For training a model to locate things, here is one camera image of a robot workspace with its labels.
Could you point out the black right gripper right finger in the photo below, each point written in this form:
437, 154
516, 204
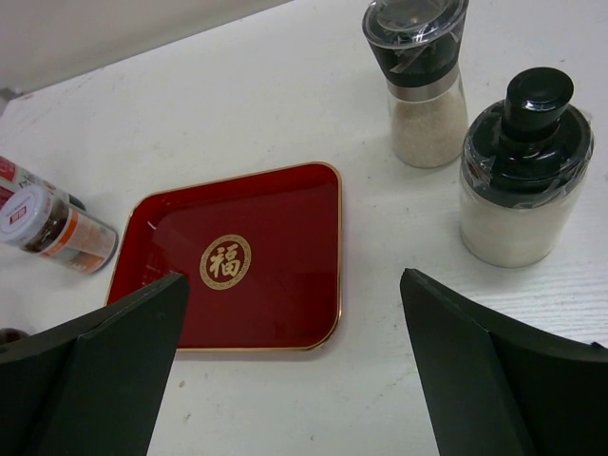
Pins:
496, 386

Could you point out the small white-lid spice jar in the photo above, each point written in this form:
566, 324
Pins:
37, 222

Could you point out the clear-top salt grinder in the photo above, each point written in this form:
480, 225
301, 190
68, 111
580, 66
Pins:
417, 44

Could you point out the black-cap white powder jar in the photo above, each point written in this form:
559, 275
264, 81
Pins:
523, 166

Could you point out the tall dark sauce bottle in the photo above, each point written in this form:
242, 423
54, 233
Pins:
15, 177

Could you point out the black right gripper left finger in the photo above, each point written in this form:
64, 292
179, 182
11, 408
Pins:
93, 385

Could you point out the red gold-rimmed tray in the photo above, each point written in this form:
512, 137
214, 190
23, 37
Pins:
261, 252

